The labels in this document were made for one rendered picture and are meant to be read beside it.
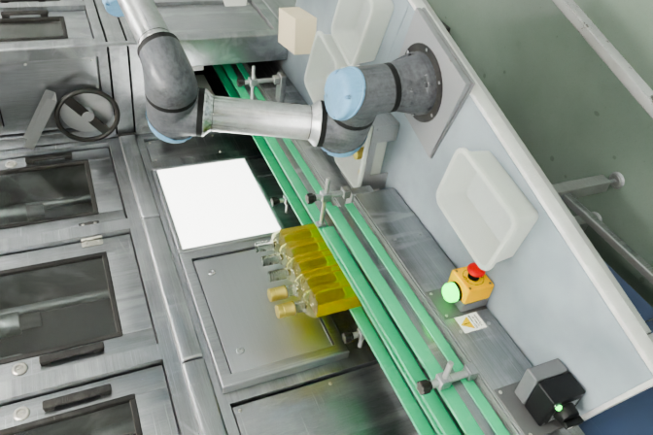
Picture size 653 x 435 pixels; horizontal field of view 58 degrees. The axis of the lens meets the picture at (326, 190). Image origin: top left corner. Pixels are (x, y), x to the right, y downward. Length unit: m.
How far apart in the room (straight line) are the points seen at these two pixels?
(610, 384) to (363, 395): 0.62
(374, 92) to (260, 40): 0.98
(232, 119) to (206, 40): 0.82
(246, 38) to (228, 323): 1.08
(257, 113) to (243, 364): 0.62
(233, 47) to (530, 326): 1.44
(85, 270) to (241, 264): 0.44
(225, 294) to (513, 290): 0.78
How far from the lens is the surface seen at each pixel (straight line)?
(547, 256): 1.23
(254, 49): 2.26
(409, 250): 1.48
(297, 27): 2.03
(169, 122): 1.41
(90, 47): 2.15
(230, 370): 1.54
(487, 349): 1.34
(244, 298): 1.68
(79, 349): 1.65
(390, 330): 1.42
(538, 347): 1.33
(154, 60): 1.34
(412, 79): 1.38
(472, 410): 1.26
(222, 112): 1.42
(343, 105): 1.33
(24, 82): 2.21
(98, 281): 1.81
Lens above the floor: 1.56
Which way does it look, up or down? 22 degrees down
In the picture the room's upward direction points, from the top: 100 degrees counter-clockwise
